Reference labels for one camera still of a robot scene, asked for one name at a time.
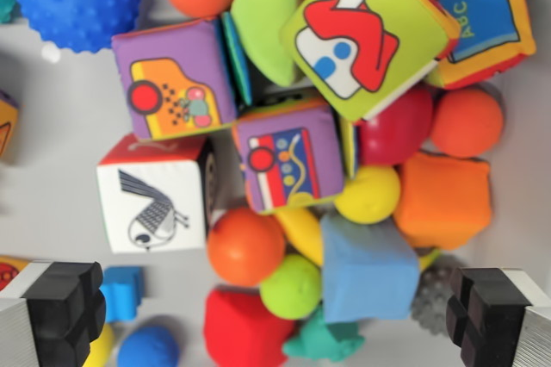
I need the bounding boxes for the light blue fabric block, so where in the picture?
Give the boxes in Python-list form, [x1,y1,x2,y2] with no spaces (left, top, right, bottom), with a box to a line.
[319,213,422,326]

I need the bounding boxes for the orange fabric block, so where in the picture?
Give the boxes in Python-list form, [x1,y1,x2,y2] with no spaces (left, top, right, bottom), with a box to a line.
[393,150,493,252]

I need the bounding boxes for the grey knobby rubber ball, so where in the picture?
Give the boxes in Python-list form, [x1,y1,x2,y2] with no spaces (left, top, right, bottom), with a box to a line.
[410,253,467,337]

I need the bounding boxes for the teal fabric shape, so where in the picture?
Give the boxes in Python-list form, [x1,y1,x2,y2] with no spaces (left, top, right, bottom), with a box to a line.
[281,305,366,363]

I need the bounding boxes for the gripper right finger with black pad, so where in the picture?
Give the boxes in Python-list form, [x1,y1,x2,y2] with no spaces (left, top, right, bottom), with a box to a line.
[444,266,551,367]

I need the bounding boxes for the orange fabric cube book print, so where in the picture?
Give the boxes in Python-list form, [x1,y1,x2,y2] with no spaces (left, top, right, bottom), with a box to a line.
[419,0,538,91]

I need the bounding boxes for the red fabric block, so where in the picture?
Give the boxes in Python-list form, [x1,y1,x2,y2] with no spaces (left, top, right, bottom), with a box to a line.
[202,288,297,367]

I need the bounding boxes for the yellow smooth ball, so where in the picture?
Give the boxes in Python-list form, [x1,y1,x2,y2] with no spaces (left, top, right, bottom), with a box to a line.
[83,322,117,367]
[333,164,402,226]

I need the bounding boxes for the small yellow toy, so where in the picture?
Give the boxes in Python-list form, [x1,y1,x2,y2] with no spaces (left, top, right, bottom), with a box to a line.
[418,247,443,274]

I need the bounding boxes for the orange red fabric toy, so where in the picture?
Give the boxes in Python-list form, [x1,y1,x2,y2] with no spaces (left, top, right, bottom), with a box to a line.
[0,254,32,293]

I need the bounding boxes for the white fabric cube bird print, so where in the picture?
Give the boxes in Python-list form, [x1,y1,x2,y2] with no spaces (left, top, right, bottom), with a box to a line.
[96,133,217,255]

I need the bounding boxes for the dark red shiny ball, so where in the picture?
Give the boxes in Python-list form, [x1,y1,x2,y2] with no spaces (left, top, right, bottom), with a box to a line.
[358,85,435,168]

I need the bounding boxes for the plain green fabric cube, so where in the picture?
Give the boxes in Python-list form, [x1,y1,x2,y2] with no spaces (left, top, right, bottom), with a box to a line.
[220,0,309,106]

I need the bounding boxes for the purple fabric cube car print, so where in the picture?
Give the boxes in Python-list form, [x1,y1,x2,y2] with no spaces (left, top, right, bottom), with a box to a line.
[110,16,238,141]

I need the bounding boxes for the green fabric cube house print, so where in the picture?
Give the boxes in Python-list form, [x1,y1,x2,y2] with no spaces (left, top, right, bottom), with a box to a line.
[278,0,462,123]

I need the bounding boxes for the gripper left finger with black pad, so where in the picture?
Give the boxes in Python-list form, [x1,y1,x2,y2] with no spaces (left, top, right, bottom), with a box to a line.
[0,260,107,367]

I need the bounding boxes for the purple fabric cube truck print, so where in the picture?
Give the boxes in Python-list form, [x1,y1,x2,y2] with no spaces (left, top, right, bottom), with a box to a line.
[231,98,361,215]

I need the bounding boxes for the lime green smooth ball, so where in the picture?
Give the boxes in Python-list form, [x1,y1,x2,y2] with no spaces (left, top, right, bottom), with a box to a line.
[258,252,324,321]

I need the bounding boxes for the orange purple fabric cube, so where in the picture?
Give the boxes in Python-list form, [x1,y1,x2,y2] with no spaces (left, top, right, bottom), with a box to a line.
[0,90,21,160]

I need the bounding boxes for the blue smooth ball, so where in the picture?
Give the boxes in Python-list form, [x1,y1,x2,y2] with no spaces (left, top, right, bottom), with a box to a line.
[115,325,181,367]

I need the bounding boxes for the yellow oval rubber toy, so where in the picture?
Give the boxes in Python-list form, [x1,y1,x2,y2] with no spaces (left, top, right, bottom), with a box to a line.
[274,206,325,268]

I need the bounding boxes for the blue foam shape piece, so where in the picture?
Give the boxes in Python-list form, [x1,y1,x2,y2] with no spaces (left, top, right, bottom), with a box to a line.
[100,264,146,325]

